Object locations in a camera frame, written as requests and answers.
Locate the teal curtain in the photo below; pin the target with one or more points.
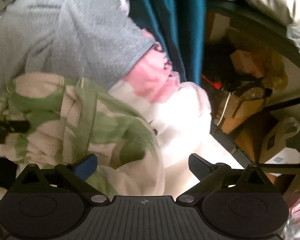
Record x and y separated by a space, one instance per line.
179 26

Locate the pink white floral cloth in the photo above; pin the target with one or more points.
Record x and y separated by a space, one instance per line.
179 113

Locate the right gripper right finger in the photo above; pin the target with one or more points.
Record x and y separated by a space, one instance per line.
211 178

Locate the grey knit garment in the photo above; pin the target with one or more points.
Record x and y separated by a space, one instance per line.
71 38

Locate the green pink patterned garment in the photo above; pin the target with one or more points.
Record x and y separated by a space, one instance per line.
72 119

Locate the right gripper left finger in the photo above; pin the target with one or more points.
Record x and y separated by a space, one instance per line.
73 178

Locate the cardboard box with strap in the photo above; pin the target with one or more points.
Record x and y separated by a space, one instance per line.
233 111

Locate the white paper bag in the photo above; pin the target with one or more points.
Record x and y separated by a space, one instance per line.
282 144

